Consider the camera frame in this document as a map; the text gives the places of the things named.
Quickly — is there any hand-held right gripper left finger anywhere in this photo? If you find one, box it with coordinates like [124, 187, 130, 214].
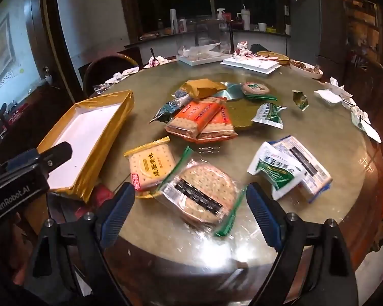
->
[24, 182, 136, 306]

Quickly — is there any white paper roll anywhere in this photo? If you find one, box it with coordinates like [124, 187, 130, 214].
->
[169, 8, 179, 34]

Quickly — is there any teal foil wrapper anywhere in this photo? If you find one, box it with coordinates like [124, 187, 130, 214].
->
[215, 83, 246, 103]

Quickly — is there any pile of white napkins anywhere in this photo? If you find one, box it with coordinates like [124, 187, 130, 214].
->
[314, 76, 382, 143]

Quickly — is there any orange cracker packet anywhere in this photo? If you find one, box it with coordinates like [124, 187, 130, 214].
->
[195, 105, 238, 143]
[164, 97, 227, 139]

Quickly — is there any dark blue green snack packet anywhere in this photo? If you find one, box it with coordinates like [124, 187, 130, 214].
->
[148, 91, 192, 124]

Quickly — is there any large white green snack packet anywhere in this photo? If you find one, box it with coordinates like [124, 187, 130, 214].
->
[246, 141, 307, 201]

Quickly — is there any clear round cracker packet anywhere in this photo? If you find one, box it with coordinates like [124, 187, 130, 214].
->
[153, 147, 247, 238]

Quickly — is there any white paper napkin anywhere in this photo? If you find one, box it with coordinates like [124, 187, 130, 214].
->
[105, 67, 140, 85]

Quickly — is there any white tray clear lid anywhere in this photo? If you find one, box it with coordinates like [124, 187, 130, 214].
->
[177, 42, 233, 66]

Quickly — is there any round pastry packet green label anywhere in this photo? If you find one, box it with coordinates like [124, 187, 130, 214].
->
[241, 82, 278, 101]

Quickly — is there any yellow brown snack bag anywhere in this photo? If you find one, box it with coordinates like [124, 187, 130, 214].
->
[180, 79, 227, 99]

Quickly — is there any blue white cracker packet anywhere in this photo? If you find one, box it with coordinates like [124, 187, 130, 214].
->
[273, 135, 333, 203]

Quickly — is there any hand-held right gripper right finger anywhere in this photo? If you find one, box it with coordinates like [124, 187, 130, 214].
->
[246, 182, 360, 306]

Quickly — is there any white tumbler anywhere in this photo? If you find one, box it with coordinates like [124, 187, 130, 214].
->
[240, 5, 251, 31]

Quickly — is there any plate of food scraps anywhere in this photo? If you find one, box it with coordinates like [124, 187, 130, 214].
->
[289, 59, 324, 79]

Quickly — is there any framed wall picture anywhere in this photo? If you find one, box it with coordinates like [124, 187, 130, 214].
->
[0, 12, 17, 110]

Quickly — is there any yellow bowl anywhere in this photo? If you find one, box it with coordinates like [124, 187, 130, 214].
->
[257, 51, 290, 66]

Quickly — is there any wooden shelf unit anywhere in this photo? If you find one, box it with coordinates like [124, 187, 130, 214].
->
[344, 0, 383, 110]

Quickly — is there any gold cardboard box white inside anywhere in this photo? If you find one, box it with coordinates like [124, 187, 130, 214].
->
[37, 90, 135, 202]

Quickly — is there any crumpled white red tissue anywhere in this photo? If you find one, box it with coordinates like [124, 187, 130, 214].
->
[236, 41, 253, 58]

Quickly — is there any white spray bottle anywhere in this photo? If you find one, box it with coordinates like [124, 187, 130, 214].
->
[216, 8, 228, 30]

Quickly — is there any small white green snack packet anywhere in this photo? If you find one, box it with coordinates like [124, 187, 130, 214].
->
[252, 103, 288, 130]

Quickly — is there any yellow square cracker packet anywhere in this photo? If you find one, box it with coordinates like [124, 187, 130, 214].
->
[124, 136, 176, 200]

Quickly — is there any torn green wrapper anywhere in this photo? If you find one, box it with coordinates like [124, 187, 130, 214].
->
[292, 90, 309, 111]

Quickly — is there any flat white box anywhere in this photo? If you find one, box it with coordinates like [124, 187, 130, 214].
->
[220, 56, 281, 74]

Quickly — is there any grey refrigerator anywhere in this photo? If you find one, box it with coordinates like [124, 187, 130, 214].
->
[289, 0, 346, 65]

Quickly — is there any plate with red tissue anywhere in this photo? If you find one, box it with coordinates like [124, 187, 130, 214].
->
[143, 55, 168, 69]

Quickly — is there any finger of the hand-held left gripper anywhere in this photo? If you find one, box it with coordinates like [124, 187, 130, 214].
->
[36, 142, 73, 174]

